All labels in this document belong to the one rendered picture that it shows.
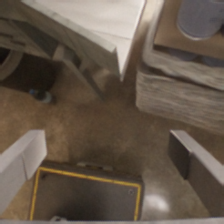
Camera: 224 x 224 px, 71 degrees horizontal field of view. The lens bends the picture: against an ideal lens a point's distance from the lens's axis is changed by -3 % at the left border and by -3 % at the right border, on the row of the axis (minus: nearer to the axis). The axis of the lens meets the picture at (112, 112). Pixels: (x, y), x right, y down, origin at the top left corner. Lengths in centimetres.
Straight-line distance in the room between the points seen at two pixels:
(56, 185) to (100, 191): 28
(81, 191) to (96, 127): 52
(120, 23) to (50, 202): 109
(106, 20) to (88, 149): 116
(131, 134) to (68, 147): 53
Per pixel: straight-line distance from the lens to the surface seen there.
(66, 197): 114
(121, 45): 28
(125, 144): 133
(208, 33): 28
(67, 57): 61
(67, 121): 142
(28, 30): 52
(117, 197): 107
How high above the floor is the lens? 132
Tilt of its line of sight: 81 degrees down
